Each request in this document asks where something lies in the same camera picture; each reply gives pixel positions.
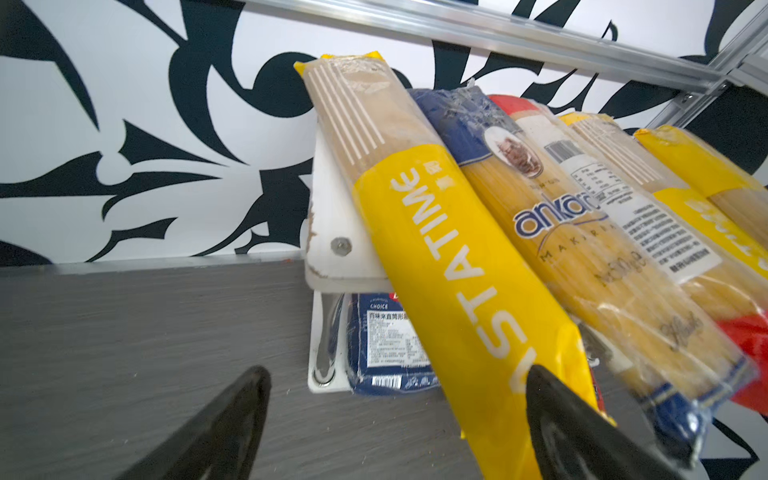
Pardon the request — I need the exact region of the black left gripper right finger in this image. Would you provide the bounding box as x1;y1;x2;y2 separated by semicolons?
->
526;365;681;479

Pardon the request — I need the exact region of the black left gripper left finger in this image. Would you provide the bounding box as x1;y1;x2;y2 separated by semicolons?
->
118;366;272;479

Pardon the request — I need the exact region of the blue label spaghetti bag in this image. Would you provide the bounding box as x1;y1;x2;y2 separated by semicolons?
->
411;87;757;467

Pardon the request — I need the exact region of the yellow Pastatime bag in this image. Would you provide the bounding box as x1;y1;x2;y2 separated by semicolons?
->
295;52;596;479
559;112;767;277

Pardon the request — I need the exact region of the blue Barilla pasta box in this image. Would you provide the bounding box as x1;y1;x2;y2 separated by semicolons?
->
346;293;440;396

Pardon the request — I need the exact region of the red label spaghetti bag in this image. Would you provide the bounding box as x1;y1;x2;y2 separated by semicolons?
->
491;95;767;414

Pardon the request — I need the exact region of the yellow spaghetti bag short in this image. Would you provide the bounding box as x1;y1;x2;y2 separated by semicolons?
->
634;125;767;247

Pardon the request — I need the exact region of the white two-tier shelf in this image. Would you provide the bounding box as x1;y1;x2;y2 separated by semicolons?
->
303;130;392;394

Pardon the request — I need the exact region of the aluminium frame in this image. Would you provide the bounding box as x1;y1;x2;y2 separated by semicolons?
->
257;1;767;128

